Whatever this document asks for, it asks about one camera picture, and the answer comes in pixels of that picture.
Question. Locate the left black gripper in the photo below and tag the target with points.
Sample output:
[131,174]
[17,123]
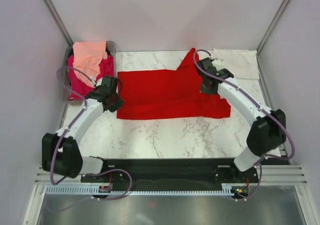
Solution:
[118,105]

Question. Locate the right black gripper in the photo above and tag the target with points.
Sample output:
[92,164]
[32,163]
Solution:
[202,90]

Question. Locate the red t shirt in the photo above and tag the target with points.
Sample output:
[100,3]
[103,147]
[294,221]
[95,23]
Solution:
[168,94]

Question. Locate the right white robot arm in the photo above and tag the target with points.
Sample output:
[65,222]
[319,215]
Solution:
[266,125]

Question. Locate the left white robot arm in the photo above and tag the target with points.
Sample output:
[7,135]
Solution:
[61,156]

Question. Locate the magenta t shirt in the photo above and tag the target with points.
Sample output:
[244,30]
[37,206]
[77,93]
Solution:
[80,83]

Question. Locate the folded white t shirt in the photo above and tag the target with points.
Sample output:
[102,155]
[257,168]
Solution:
[241,63]

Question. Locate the peach t shirt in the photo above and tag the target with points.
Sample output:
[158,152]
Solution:
[87,56]

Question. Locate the grey plastic bin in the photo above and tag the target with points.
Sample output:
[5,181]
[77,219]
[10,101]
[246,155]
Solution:
[73,96]

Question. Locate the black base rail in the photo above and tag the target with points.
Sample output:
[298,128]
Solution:
[181,173]

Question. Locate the white slotted cable duct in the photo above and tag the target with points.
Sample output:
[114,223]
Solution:
[100,190]

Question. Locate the left aluminium frame post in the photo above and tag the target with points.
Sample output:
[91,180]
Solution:
[58,21]

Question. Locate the aluminium frame post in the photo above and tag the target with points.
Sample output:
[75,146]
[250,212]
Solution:
[58,21]
[272,26]

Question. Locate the right aluminium frame post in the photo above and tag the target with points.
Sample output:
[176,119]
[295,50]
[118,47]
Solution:
[272,26]

